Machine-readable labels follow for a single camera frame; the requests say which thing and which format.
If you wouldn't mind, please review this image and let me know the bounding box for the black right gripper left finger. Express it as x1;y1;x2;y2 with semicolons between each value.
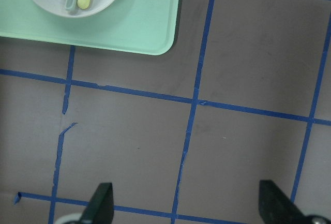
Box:
79;183;114;224

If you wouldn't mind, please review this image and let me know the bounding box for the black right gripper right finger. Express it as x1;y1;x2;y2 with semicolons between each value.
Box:
259;180;310;224

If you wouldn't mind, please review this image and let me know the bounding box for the mint green tray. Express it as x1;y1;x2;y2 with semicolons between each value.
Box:
1;0;179;55

